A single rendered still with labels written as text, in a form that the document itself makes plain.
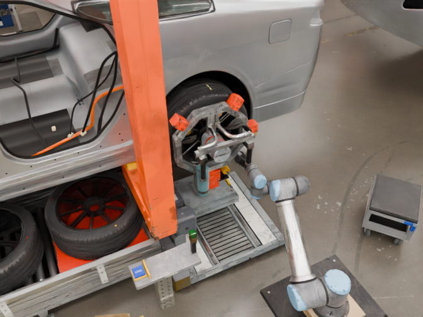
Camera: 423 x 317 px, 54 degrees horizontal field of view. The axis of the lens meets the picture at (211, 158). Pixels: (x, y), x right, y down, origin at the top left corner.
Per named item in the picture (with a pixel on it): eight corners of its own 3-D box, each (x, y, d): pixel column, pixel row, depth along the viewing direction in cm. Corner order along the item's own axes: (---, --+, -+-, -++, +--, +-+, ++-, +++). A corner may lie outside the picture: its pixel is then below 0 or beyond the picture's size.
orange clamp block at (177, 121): (184, 117, 273) (175, 112, 266) (189, 124, 267) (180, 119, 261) (178, 125, 274) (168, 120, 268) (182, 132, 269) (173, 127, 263)
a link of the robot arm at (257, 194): (267, 198, 304) (268, 187, 295) (252, 201, 302) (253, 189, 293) (262, 189, 310) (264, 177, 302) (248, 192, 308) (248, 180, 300)
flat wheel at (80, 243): (111, 177, 344) (107, 156, 328) (162, 224, 308) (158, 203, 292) (36, 221, 311) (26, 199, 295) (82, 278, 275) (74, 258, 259)
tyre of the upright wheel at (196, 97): (248, 95, 320) (184, 63, 275) (265, 111, 304) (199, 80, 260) (201, 160, 342) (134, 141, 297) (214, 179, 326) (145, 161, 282)
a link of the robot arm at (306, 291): (328, 307, 230) (297, 174, 241) (299, 315, 227) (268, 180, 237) (318, 303, 245) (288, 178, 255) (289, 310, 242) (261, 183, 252)
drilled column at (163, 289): (169, 292, 298) (165, 258, 269) (175, 304, 291) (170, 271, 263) (156, 298, 295) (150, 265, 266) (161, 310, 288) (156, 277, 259)
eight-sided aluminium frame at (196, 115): (241, 154, 319) (245, 94, 282) (245, 160, 315) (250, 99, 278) (175, 177, 301) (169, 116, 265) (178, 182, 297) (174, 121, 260)
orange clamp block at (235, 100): (232, 105, 285) (239, 94, 281) (237, 111, 280) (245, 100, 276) (225, 102, 280) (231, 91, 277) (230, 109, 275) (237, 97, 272)
